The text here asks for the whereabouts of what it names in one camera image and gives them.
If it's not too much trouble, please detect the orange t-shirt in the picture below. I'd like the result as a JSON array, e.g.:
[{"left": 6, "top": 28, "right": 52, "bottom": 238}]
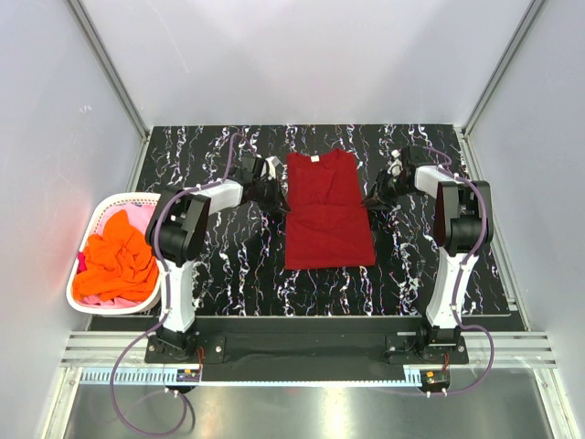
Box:
[{"left": 71, "top": 209, "right": 160, "bottom": 305}]

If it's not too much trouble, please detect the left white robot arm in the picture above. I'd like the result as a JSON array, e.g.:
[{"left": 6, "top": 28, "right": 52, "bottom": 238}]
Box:
[{"left": 145, "top": 155, "right": 289, "bottom": 362}]

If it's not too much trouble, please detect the red t-shirt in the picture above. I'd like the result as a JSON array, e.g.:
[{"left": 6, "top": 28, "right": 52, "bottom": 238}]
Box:
[{"left": 285, "top": 149, "right": 376, "bottom": 271}]

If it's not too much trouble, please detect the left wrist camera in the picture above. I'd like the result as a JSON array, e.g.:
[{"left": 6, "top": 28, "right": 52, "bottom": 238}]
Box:
[{"left": 265, "top": 155, "right": 282, "bottom": 180}]

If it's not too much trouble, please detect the left aluminium frame post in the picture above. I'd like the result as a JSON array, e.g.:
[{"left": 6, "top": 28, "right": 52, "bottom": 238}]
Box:
[{"left": 65, "top": 0, "right": 150, "bottom": 141}]

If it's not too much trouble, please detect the white plastic laundry basket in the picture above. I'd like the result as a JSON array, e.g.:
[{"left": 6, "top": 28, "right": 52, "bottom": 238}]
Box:
[{"left": 66, "top": 192, "right": 161, "bottom": 316}]

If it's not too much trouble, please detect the right aluminium frame post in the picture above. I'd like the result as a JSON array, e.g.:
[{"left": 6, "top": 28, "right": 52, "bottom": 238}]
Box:
[{"left": 461, "top": 0, "right": 549, "bottom": 138}]

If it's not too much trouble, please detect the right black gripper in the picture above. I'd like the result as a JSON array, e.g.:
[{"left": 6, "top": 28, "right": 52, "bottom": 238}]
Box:
[{"left": 360, "top": 169, "right": 413, "bottom": 210}]

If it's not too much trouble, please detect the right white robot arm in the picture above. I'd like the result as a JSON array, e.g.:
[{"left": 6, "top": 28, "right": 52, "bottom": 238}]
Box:
[{"left": 362, "top": 146, "right": 494, "bottom": 330}]

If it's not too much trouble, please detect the slotted cable duct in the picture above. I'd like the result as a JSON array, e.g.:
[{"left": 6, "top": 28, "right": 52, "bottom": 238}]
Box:
[{"left": 80, "top": 367, "right": 421, "bottom": 388}]

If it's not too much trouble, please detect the aluminium frame post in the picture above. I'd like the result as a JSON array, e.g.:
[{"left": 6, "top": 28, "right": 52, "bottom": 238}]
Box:
[
  {"left": 461, "top": 0, "right": 549, "bottom": 138},
  {"left": 65, "top": 0, "right": 150, "bottom": 141}
]

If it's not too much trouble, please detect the magenta garment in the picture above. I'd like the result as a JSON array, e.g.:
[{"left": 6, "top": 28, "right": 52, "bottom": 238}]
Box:
[{"left": 76, "top": 252, "right": 87, "bottom": 274}]

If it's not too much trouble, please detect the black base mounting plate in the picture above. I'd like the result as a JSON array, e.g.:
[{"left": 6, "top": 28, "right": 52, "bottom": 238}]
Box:
[{"left": 145, "top": 316, "right": 469, "bottom": 366}]

